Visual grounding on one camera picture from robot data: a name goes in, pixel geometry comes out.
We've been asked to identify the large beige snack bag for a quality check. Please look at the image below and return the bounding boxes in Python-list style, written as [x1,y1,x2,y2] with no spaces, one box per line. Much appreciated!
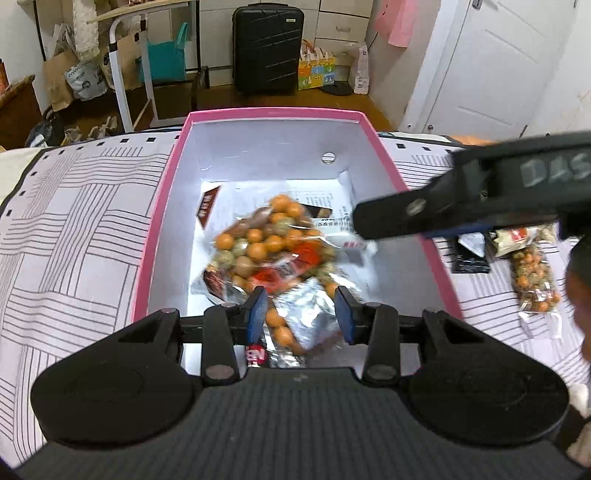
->
[489,224,561,259]

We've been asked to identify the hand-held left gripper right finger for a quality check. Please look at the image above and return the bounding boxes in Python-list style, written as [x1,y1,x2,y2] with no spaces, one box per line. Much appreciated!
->
[335,286,483,387]

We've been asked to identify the dark bag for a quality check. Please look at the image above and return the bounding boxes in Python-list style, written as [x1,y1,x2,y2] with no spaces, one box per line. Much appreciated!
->
[25,108,65,148]

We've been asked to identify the white fluffy cardigan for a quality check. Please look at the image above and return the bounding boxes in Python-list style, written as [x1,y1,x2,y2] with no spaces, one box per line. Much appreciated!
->
[69,0,100,61]

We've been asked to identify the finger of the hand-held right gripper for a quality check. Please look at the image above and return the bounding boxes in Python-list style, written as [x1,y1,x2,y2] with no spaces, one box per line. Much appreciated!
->
[424,220,498,240]
[353,180,462,241]

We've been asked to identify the white door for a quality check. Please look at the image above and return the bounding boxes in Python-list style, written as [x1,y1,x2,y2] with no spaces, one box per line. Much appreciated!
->
[402,0,583,139]

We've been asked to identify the person's right forearm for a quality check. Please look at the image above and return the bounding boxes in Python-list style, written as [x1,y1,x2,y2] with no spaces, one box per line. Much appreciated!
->
[564,240,591,365]

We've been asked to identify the pink hanging bag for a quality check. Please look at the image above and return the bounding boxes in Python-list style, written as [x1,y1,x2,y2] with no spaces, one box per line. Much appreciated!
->
[373,0,419,47]

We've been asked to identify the brown paper bag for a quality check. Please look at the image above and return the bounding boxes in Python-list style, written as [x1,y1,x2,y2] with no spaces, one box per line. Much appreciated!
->
[99,32,144,90]
[43,48,79,112]

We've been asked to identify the black biscuit packet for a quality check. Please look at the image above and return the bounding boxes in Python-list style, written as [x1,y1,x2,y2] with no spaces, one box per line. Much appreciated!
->
[245,344,269,368]

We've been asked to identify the white folding table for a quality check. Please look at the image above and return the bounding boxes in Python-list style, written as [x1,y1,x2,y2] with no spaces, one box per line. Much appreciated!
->
[88,0,204,132]

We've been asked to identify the grey wardrobe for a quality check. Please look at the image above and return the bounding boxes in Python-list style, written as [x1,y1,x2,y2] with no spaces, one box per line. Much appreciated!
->
[198,0,384,88]

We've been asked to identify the wooden nightstand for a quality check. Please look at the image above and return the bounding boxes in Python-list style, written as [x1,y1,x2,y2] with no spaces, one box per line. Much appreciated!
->
[0,76,44,151]

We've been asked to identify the colourful gift box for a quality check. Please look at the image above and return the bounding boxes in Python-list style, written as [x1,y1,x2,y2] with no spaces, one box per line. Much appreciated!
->
[298,39,349,90]

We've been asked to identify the brown snack packet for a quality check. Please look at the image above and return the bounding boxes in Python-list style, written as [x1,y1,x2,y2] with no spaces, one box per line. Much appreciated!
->
[191,270,252,305]

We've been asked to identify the printed paper sheet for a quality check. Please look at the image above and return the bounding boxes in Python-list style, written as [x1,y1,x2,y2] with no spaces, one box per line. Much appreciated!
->
[198,166,370,296]

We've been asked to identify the pink cardboard box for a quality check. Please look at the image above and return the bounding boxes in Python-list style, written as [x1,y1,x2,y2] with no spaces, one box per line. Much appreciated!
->
[131,107,465,370]

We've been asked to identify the red label peanut bag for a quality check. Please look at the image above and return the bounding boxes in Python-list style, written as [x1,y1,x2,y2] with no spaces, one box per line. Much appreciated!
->
[213,194,345,298]

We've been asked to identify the teal shopping bag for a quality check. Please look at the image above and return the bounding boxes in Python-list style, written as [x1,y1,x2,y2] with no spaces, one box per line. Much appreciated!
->
[141,23,188,84]

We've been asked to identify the white printed bag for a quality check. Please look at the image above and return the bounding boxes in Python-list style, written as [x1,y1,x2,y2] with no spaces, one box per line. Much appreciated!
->
[65,60,109,101]

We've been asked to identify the dark red snack packet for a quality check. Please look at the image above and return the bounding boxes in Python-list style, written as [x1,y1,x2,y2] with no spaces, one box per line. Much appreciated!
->
[196,186,225,229]

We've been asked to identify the white plastic bag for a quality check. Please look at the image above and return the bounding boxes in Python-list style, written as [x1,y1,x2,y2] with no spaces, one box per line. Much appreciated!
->
[347,44,370,95]

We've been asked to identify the light slippers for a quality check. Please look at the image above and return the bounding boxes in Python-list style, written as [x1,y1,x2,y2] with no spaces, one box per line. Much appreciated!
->
[65,115,118,141]

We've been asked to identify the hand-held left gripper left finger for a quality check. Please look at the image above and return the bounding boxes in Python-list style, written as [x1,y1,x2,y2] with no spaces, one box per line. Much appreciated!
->
[117,286,269,387]

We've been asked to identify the black suitcase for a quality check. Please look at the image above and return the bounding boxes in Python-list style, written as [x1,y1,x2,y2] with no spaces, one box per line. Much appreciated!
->
[232,4,305,96]

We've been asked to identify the clear orange green peanut bag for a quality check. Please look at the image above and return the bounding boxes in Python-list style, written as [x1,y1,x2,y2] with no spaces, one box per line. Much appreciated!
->
[508,244,564,340]

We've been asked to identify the striped bed sheet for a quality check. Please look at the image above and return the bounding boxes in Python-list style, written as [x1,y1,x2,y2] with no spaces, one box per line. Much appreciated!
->
[0,129,591,467]

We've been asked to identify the silver foil peanut bag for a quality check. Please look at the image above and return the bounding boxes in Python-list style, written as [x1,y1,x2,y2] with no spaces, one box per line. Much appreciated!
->
[263,276,368,367]

